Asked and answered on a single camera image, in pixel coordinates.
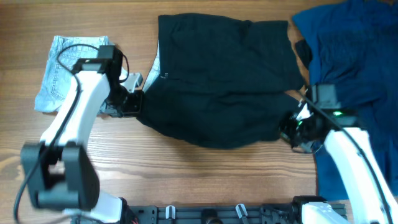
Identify small black cloth piece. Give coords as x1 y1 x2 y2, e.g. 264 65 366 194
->
294 39 313 70

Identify black shorts garment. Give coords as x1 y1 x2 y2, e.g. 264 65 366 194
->
138 13 304 149

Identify black mounting rail base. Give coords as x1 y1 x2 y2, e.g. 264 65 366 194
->
130 203 300 224

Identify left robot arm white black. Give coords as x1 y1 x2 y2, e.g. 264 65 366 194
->
13 45 144 223

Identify blue garment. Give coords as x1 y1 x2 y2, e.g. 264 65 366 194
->
292 1 397 193

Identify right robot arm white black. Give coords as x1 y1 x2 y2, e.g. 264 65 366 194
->
279 84 397 223

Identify folded light blue jeans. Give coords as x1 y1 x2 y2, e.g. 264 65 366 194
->
34 35 112 113

